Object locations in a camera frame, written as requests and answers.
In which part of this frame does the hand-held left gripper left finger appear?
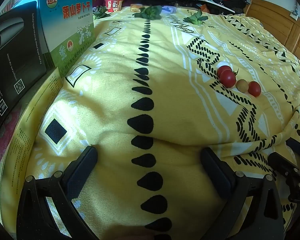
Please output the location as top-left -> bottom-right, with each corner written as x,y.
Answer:
16,145 -> 98,240

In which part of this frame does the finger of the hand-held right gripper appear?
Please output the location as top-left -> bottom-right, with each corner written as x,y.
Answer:
286,137 -> 300,155
268,152 -> 300,180

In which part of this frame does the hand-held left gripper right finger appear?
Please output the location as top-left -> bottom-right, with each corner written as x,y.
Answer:
200,147 -> 284,240

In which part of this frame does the red cherry tomato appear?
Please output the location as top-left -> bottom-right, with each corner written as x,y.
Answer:
217,65 -> 232,77
220,70 -> 237,88
248,81 -> 262,97

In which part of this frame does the small brown longan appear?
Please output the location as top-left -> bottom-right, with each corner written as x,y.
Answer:
236,79 -> 249,93

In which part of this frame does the flat yellow printed box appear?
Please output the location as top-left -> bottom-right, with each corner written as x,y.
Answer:
0,67 -> 63,230

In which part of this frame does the yellow patterned blanket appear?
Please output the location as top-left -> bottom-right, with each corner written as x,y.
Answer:
25,5 -> 300,240

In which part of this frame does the red patterned cloth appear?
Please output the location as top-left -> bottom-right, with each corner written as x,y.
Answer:
0,105 -> 23,177

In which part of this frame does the wooden headboard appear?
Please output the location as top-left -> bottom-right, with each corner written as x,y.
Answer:
244,0 -> 300,61

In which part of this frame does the black product box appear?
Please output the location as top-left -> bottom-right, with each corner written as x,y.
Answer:
0,1 -> 48,132

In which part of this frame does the blue and green cardboard box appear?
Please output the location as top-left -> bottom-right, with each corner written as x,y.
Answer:
37,0 -> 96,78

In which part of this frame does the green leafy vegetable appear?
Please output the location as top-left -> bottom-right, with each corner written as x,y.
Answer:
133,5 -> 163,20
92,6 -> 111,20
182,9 -> 209,26

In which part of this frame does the white flat board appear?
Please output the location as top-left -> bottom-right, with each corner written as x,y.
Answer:
197,0 -> 237,14

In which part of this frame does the red instant noodle cup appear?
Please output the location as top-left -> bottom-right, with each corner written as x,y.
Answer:
104,0 -> 124,12

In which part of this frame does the white wall socket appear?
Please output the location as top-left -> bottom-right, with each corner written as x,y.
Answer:
289,1 -> 300,20

